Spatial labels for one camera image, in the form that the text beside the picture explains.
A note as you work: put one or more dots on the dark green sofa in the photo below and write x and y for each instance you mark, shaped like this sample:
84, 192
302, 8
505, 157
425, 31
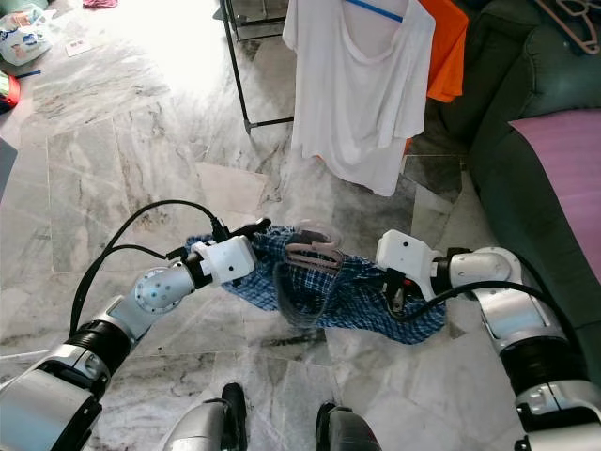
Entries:
498, 141

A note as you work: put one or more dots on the silver right robot leg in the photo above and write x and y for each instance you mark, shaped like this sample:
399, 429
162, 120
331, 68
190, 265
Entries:
352, 434

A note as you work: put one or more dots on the white blue plastic bag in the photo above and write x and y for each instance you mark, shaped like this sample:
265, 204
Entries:
26, 42

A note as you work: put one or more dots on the silver robot leg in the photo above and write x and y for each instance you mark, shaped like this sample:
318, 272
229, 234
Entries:
202, 427
352, 434

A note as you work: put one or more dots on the white shirt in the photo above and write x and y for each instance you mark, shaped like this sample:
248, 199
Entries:
357, 103

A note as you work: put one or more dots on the blue plastic hanger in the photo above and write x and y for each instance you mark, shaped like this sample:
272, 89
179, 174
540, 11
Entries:
376, 12

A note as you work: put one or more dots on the dusty pink hanger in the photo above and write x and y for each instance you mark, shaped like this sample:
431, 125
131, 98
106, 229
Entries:
584, 42

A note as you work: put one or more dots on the blue pen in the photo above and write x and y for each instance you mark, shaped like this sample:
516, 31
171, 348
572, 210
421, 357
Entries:
26, 73

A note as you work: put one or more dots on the black metal clothes rack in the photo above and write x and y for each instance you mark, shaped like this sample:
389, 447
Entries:
236, 66

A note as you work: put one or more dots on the red children's backpack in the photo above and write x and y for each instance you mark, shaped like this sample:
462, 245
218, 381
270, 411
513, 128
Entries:
7, 94

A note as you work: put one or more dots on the crumpled pink cloth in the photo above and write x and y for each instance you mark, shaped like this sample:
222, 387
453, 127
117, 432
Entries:
102, 4

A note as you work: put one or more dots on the white paper label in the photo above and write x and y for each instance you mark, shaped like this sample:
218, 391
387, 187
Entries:
78, 47

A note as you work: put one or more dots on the mauve cushion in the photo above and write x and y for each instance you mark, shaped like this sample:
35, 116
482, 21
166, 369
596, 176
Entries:
563, 169

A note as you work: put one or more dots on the orange shirt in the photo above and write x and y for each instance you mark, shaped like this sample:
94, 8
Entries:
446, 56

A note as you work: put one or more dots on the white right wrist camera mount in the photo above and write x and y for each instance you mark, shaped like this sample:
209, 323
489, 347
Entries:
408, 256

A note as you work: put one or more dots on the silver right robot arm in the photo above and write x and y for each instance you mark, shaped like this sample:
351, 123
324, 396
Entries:
479, 272

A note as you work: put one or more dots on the silver left robot leg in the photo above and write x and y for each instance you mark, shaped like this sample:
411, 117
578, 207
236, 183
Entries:
202, 427

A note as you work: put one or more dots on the white tube frame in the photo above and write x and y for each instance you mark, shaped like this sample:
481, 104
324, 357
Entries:
38, 362

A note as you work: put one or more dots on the blue plaid shorts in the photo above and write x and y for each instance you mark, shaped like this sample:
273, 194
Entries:
357, 301

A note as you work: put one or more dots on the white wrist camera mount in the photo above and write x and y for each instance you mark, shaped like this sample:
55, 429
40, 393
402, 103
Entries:
230, 258
408, 256

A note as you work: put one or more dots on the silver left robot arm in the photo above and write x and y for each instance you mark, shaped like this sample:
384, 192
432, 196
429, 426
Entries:
164, 291

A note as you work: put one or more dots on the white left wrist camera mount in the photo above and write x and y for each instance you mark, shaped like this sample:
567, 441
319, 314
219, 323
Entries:
230, 258

